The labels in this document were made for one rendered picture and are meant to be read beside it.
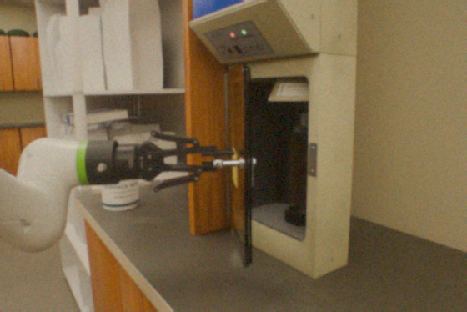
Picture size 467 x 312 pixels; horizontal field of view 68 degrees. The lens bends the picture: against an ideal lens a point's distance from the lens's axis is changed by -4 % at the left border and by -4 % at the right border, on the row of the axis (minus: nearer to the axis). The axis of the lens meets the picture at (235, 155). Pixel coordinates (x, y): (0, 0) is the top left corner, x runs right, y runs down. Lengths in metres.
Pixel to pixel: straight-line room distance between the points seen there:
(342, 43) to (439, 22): 0.38
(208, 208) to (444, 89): 0.71
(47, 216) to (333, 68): 0.60
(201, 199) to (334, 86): 0.49
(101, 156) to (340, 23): 0.54
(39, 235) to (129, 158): 0.21
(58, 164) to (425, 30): 0.95
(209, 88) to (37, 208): 0.54
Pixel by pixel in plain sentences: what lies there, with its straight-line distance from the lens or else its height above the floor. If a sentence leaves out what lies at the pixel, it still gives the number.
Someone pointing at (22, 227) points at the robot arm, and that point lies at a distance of 0.68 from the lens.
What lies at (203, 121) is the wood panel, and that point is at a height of 1.26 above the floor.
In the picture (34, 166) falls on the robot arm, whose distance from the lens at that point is 0.75.
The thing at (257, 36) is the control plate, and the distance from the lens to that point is 0.77.
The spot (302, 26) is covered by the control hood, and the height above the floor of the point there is 1.46.
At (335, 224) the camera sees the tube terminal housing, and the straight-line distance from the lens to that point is 0.82.
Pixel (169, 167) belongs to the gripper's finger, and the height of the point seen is 1.19.
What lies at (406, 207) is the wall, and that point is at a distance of 1.15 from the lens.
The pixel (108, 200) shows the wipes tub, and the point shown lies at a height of 0.98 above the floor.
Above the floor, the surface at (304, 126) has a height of 1.26.
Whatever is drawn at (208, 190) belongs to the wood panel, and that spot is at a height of 1.06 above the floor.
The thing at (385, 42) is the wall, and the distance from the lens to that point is 1.16.
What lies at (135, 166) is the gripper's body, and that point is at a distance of 0.73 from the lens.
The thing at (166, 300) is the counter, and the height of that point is 0.94.
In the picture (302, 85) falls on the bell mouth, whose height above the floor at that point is 1.35.
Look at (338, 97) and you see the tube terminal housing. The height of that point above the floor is 1.33.
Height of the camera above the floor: 1.34
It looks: 10 degrees down
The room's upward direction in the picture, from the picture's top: 1 degrees counter-clockwise
